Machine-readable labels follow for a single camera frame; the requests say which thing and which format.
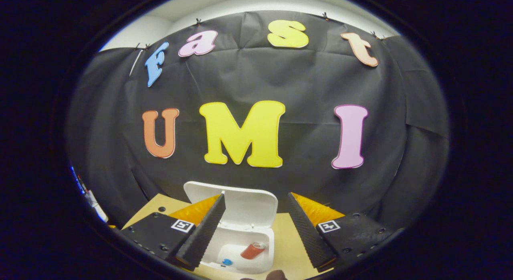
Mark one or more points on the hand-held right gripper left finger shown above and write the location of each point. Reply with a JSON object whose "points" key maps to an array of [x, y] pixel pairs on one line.
{"points": [[206, 232]]}

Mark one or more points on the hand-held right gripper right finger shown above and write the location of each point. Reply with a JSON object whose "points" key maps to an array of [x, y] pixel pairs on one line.
{"points": [[304, 232]]}

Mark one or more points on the blue paper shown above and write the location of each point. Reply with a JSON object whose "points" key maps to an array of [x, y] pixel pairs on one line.
{"points": [[227, 262]]}

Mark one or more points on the white desktop garbage bin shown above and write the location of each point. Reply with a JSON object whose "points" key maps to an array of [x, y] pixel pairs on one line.
{"points": [[248, 207]]}

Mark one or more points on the red pop can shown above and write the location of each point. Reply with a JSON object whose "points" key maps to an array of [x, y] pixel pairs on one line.
{"points": [[251, 252]]}

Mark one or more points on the white desk item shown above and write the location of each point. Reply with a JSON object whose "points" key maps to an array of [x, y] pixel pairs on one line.
{"points": [[98, 210]]}

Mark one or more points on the computer monitor screen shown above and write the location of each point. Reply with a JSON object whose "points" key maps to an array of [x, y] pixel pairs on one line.
{"points": [[76, 175]]}

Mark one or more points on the black backdrop cloth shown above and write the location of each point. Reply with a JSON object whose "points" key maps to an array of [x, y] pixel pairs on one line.
{"points": [[300, 83]]}

